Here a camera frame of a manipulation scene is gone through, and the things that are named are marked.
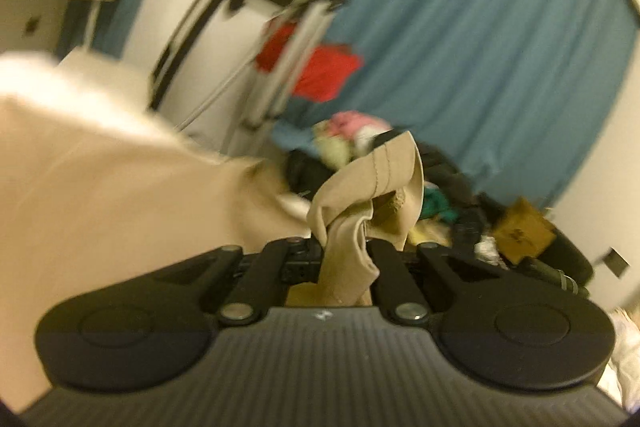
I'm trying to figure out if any yellow paper bag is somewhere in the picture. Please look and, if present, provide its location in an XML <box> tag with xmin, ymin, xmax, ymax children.
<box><xmin>491</xmin><ymin>196</ymin><xmax>557</xmax><ymax>265</ymax></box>

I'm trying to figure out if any folded black white treadmill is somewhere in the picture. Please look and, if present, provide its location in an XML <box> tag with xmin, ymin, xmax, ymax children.
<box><xmin>149</xmin><ymin>0</ymin><xmax>281</xmax><ymax>114</ymax></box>

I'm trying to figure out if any green garment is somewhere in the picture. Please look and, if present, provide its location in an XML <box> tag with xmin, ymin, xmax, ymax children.
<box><xmin>421</xmin><ymin>191</ymin><xmax>460</xmax><ymax>224</ymax></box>

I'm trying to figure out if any beige sweatshirt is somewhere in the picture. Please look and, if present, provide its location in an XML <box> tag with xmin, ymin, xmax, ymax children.
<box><xmin>0</xmin><ymin>97</ymin><xmax>427</xmax><ymax>414</ymax></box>

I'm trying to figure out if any garment steamer stand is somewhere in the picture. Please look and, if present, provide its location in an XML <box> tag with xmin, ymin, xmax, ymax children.
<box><xmin>239</xmin><ymin>0</ymin><xmax>352</xmax><ymax>130</ymax></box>

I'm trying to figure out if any black armchair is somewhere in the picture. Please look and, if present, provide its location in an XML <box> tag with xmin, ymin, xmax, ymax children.
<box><xmin>517</xmin><ymin>227</ymin><xmax>597</xmax><ymax>300</ymax></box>

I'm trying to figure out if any pile of clothes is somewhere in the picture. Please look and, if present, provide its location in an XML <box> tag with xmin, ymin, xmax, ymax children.
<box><xmin>284</xmin><ymin>146</ymin><xmax>501</xmax><ymax>258</ymax></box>

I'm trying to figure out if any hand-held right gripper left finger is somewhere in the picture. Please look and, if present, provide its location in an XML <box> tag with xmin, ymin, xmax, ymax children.
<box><xmin>150</xmin><ymin>237</ymin><xmax>323</xmax><ymax>327</ymax></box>

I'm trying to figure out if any wide blue curtain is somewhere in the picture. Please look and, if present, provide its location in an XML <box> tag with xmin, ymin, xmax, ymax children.
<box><xmin>272</xmin><ymin>0</ymin><xmax>640</xmax><ymax>210</ymax></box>

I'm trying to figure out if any pink cloth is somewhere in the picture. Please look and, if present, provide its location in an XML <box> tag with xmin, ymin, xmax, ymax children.
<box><xmin>325</xmin><ymin>110</ymin><xmax>392</xmax><ymax>144</ymax></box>

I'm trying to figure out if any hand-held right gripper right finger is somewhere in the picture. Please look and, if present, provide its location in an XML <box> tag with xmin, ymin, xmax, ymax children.
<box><xmin>369</xmin><ymin>239</ymin><xmax>506</xmax><ymax>327</ymax></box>

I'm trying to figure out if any pale yellow plush cloth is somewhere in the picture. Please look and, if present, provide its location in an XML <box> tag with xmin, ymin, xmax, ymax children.
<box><xmin>314</xmin><ymin>134</ymin><xmax>362</xmax><ymax>170</ymax></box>

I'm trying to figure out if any red cloth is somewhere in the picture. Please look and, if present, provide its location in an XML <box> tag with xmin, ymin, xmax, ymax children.
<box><xmin>254</xmin><ymin>23</ymin><xmax>364</xmax><ymax>104</ymax></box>

